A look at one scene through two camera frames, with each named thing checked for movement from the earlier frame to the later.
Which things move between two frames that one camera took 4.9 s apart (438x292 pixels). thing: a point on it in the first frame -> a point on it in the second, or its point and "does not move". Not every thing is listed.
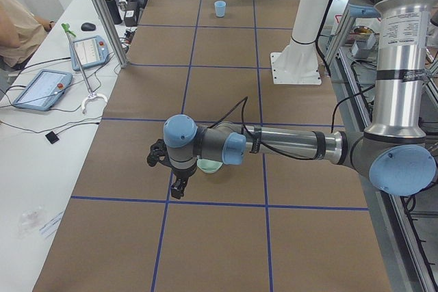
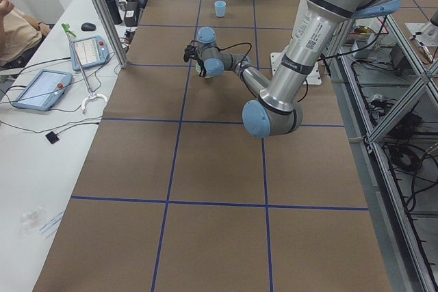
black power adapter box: x=131 y=14 does not move
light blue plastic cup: x=220 y=8 does not move
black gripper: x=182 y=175 -> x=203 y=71
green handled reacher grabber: x=66 y=27 does not move
